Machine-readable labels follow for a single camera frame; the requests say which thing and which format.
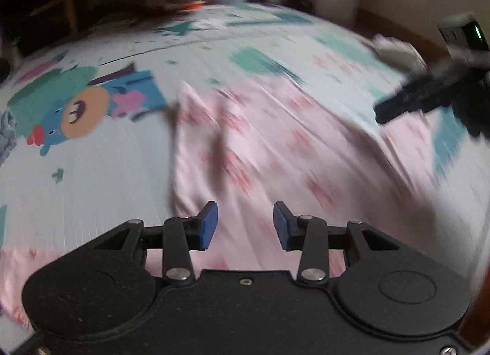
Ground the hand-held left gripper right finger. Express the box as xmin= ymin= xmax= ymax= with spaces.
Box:
xmin=273 ymin=201 xmax=407 ymax=286

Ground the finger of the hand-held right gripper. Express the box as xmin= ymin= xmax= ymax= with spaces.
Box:
xmin=374 ymin=71 xmax=454 ymax=125

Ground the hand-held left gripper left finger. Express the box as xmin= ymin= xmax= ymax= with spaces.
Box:
xmin=91 ymin=201 xmax=219 ymax=286

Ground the pink printed garment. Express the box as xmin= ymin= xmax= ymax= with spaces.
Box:
xmin=0 ymin=80 xmax=464 ymax=327

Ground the white cloth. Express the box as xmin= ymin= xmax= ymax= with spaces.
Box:
xmin=372 ymin=33 xmax=427 ymax=74

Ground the cartoon printed play mat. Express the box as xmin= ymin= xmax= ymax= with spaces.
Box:
xmin=0 ymin=2 xmax=490 ymax=355

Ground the grey patterned cloth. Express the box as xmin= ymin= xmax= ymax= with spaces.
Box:
xmin=0 ymin=109 xmax=18 ymax=166

